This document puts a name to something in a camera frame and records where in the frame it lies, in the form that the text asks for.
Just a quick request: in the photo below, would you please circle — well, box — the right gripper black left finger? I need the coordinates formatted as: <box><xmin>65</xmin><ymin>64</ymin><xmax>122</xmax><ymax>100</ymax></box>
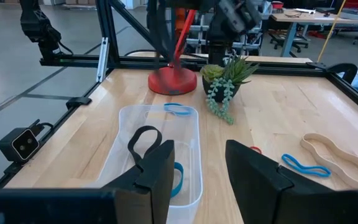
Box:
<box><xmin>0</xmin><ymin>139</ymin><xmax>176</xmax><ymax>224</ymax></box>

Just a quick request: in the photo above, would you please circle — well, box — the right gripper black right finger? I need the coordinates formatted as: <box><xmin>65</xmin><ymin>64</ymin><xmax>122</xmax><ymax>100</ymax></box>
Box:
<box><xmin>225</xmin><ymin>139</ymin><xmax>358</xmax><ymax>224</ymax></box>

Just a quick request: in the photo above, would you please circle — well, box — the wide teal rubber band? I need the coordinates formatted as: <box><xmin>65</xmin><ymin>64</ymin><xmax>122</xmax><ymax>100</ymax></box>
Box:
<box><xmin>170</xmin><ymin>161</ymin><xmax>185</xmax><ymax>198</ymax></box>

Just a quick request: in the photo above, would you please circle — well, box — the wide beige rubber band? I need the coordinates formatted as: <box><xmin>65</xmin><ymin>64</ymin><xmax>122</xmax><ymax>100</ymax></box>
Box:
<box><xmin>300</xmin><ymin>133</ymin><xmax>358</xmax><ymax>190</ymax></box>

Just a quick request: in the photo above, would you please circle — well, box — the clear plastic bin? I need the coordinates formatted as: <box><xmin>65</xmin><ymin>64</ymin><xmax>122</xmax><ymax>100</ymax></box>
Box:
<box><xmin>96</xmin><ymin>104</ymin><xmax>204</xmax><ymax>224</ymax></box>

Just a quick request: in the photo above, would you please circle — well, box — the blue rubber band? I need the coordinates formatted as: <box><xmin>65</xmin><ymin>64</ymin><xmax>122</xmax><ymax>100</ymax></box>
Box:
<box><xmin>163</xmin><ymin>102</ymin><xmax>194</xmax><ymax>117</ymax></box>
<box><xmin>281</xmin><ymin>153</ymin><xmax>332</xmax><ymax>178</ymax></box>

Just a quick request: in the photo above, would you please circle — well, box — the potted succulent plant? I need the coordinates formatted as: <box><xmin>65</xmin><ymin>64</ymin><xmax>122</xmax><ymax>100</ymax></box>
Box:
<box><xmin>200</xmin><ymin>55</ymin><xmax>260</xmax><ymax>126</ymax></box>

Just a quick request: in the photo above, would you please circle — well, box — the red desk lamp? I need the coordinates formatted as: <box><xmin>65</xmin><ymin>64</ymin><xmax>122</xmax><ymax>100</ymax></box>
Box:
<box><xmin>147</xmin><ymin>7</ymin><xmax>198</xmax><ymax>96</ymax></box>

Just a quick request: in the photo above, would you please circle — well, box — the black corner hook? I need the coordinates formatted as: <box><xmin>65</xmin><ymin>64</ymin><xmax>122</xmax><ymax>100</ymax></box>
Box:
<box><xmin>306</xmin><ymin>62</ymin><xmax>358</xmax><ymax>85</ymax></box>

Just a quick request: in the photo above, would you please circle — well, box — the black office chair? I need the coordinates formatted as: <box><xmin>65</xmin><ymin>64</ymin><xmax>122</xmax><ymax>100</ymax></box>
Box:
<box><xmin>268</xmin><ymin>30</ymin><xmax>309</xmax><ymax>54</ymax></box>

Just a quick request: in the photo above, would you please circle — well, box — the wooden top desk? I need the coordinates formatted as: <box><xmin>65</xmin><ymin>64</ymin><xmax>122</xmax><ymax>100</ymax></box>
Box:
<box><xmin>270</xmin><ymin>8</ymin><xmax>358</xmax><ymax>58</ymax></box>

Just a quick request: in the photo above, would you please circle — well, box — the black frame clip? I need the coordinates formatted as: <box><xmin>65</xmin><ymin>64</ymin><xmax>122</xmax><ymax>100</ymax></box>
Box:
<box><xmin>65</xmin><ymin>96</ymin><xmax>92</xmax><ymax>110</ymax></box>

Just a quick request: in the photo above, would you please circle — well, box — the black table-level camera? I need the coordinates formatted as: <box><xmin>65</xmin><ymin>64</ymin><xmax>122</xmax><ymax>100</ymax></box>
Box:
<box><xmin>0</xmin><ymin>119</ymin><xmax>55</xmax><ymax>164</ymax></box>

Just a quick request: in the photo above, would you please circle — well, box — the silver frame bracket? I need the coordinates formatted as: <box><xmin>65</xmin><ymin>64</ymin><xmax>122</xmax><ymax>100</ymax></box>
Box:
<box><xmin>96</xmin><ymin>37</ymin><xmax>109</xmax><ymax>83</ymax></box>

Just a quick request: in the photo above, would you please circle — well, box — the black aluminium table frame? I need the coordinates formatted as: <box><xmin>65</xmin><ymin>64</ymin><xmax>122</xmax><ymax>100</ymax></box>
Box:
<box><xmin>0</xmin><ymin>0</ymin><xmax>358</xmax><ymax>190</ymax></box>

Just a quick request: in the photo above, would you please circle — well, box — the yellow hanging cable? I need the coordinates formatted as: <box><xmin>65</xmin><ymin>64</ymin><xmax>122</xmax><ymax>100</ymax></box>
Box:
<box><xmin>317</xmin><ymin>0</ymin><xmax>347</xmax><ymax>62</ymax></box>

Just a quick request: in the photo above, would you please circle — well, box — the black jointed device with cable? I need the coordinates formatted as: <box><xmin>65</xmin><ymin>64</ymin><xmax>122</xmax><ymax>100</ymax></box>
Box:
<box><xmin>19</xmin><ymin>0</ymin><xmax>74</xmax><ymax>62</ymax></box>

